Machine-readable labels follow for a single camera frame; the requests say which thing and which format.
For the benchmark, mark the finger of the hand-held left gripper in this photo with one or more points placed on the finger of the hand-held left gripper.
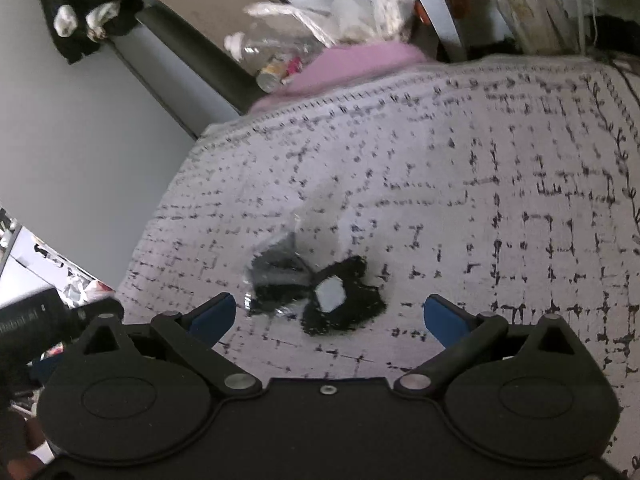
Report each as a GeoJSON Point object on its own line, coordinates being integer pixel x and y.
{"type": "Point", "coordinates": [95, 312]}

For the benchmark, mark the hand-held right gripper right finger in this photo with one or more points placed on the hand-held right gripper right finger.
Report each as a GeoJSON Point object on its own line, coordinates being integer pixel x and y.
{"type": "Point", "coordinates": [445, 317]}

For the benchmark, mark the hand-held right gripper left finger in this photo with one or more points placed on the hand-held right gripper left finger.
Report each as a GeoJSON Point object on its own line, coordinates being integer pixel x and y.
{"type": "Point", "coordinates": [212, 317]}

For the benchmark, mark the black fluffy cloth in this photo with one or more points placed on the black fluffy cloth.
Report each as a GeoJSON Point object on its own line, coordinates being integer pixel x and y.
{"type": "Point", "coordinates": [345, 305]}

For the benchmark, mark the person's left hand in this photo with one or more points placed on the person's left hand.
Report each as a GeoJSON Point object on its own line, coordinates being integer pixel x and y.
{"type": "Point", "coordinates": [35, 447]}

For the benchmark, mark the white black patterned blanket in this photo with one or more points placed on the white black patterned blanket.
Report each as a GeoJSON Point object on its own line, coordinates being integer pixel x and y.
{"type": "Point", "coordinates": [475, 185]}

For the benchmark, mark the pink bed sheet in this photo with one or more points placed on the pink bed sheet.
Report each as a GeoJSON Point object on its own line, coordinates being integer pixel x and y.
{"type": "Point", "coordinates": [350, 67]}

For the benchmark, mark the clear bag of plastic bottles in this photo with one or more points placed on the clear bag of plastic bottles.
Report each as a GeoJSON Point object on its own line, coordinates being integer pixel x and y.
{"type": "Point", "coordinates": [300, 35]}

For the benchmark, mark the hanging clothes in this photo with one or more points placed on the hanging clothes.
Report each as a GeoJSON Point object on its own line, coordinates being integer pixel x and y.
{"type": "Point", "coordinates": [85, 5]}

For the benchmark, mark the bags under desk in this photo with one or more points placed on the bags under desk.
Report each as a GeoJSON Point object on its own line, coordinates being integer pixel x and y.
{"type": "Point", "coordinates": [500, 0]}

